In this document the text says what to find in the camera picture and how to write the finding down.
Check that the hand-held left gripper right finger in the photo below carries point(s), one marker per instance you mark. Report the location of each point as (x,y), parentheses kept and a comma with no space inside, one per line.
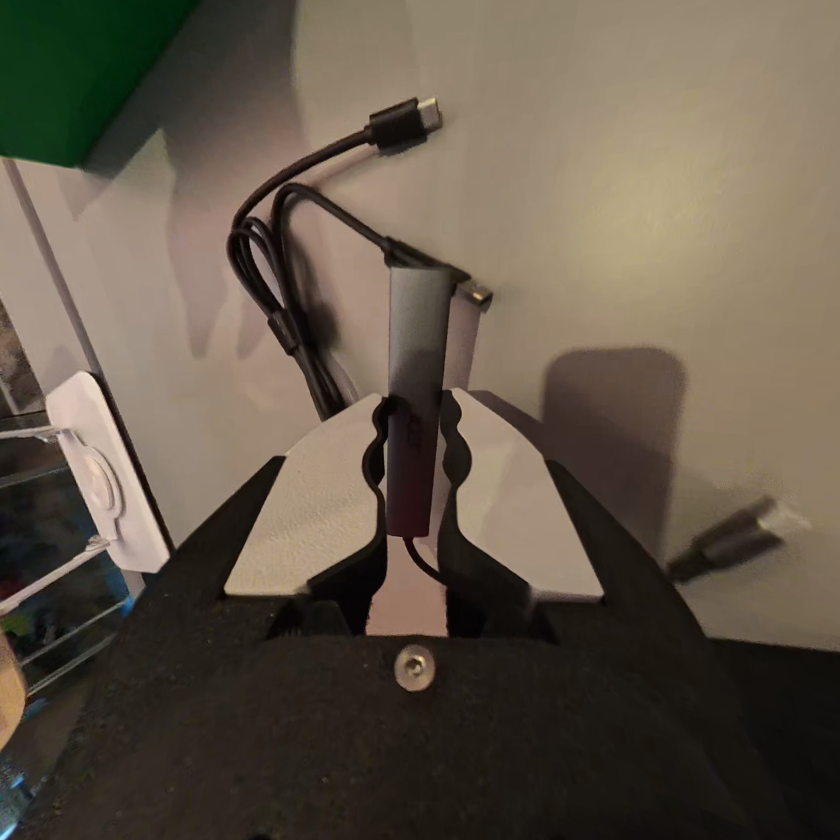
(518,512)

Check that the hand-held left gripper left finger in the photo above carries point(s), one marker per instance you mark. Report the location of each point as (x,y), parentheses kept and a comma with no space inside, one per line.
(308,512)

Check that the grey usb hub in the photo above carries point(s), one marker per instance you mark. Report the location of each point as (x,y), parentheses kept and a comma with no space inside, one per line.
(413,341)

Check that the clear acrylic rack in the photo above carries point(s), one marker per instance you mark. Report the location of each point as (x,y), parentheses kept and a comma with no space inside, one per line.
(46,590)

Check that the green plastic bin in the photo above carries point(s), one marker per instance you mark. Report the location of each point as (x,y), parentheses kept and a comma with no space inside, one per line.
(65,79)

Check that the white plastic mount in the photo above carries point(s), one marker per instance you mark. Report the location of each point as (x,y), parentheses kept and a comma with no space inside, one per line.
(118,525)

